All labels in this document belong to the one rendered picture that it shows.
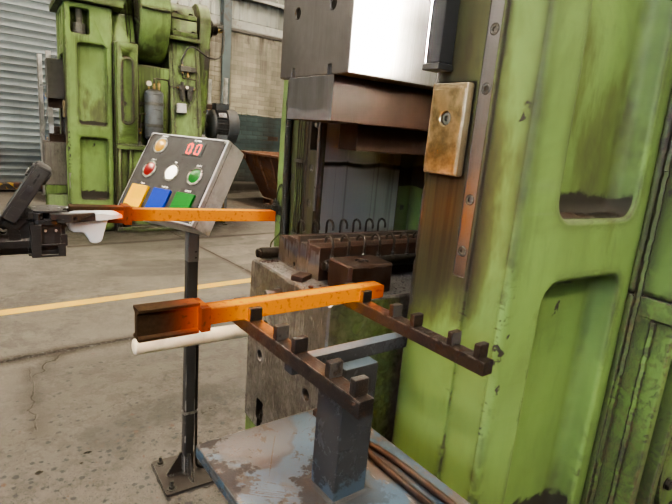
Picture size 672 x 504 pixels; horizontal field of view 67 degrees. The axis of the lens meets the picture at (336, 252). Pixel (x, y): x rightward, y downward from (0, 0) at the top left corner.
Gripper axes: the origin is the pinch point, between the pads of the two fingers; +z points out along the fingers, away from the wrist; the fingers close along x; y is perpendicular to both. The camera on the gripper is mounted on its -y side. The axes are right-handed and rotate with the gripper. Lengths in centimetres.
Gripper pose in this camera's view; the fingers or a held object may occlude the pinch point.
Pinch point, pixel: (113, 211)
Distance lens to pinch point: 103.9
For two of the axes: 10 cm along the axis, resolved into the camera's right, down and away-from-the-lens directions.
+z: 8.3, -0.7, 5.5
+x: 5.5, 2.3, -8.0
